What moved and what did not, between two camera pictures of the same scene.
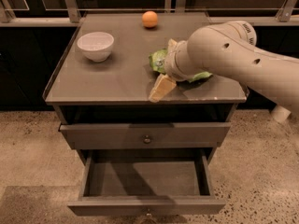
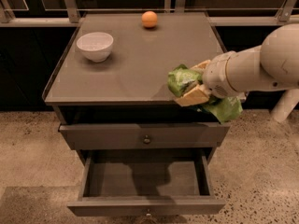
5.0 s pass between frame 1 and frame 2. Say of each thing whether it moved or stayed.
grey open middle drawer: stayed
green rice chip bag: moved
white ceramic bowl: stayed
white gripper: moved
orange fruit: stayed
